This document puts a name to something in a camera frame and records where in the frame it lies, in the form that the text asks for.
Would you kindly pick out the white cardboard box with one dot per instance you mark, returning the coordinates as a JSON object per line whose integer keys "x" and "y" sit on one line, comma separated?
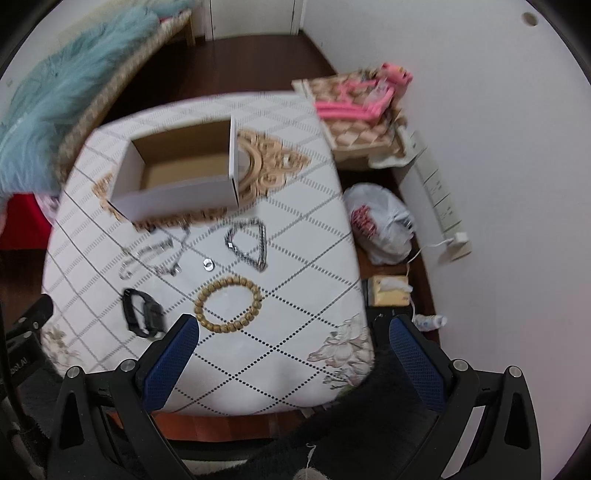
{"x": 178, "y": 171}

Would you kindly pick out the white door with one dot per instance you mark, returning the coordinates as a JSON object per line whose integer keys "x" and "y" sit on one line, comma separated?
{"x": 232, "y": 18}

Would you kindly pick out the white charger with cable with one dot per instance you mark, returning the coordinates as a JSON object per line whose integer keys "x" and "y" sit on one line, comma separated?
{"x": 416, "y": 270}

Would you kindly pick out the bed with patterned mattress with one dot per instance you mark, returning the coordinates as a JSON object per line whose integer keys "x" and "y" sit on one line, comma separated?
{"x": 111, "y": 87}

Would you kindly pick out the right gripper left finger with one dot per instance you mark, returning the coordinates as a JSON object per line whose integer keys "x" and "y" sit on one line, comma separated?
{"x": 142, "y": 386}

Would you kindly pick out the white wall socket strip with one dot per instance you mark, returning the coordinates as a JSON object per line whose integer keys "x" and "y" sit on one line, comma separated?
{"x": 425, "y": 166}

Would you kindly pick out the patterned white tablecloth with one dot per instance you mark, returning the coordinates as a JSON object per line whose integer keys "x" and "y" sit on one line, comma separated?
{"x": 287, "y": 325}

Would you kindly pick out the pink panther plush toy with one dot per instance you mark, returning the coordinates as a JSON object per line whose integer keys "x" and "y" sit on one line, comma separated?
{"x": 366, "y": 97}

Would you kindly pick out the teal fluffy blanket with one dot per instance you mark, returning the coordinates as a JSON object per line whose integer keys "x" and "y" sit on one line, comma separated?
{"x": 52, "y": 99}

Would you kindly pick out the tissue box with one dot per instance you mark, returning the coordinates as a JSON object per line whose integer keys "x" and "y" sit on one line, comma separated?
{"x": 389, "y": 291}

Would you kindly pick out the red bed sheet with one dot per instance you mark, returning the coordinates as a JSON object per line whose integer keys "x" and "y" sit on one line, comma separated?
{"x": 23, "y": 225}

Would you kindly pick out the checkered beige cushion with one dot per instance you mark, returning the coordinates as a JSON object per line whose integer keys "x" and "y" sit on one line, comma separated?
{"x": 383, "y": 143}

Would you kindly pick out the black smart watch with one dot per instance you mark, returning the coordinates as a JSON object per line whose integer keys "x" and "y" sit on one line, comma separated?
{"x": 142, "y": 314}

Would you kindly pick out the small white bottle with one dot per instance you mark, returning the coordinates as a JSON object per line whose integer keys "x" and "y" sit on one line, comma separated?
{"x": 429, "y": 323}

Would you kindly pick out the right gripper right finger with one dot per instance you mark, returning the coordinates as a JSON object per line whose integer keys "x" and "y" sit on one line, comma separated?
{"x": 448, "y": 388}

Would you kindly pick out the white plastic bag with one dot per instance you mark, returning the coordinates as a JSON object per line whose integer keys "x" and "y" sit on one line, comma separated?
{"x": 381, "y": 223}

